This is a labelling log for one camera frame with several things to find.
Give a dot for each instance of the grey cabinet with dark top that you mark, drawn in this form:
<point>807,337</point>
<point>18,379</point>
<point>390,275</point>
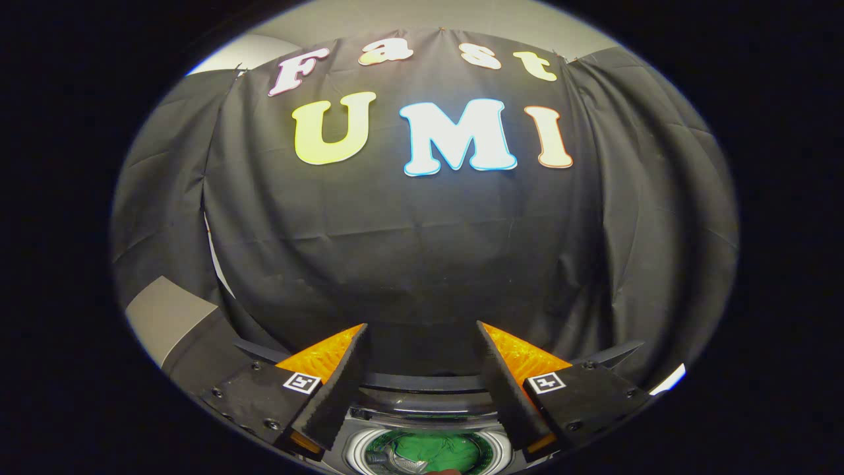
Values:
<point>165,316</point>

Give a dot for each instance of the white board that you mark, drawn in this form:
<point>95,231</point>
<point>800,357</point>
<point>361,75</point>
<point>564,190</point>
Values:
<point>669,381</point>

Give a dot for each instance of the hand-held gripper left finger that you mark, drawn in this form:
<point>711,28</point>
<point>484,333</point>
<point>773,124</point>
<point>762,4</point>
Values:
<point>336,389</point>

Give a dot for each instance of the green polo shirt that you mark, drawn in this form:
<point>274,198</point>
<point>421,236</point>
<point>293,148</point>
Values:
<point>435,452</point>

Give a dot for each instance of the black backdrop cloth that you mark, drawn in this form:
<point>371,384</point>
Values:
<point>395,251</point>

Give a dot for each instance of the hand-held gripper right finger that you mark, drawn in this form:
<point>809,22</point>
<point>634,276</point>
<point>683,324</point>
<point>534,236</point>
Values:
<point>504,389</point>

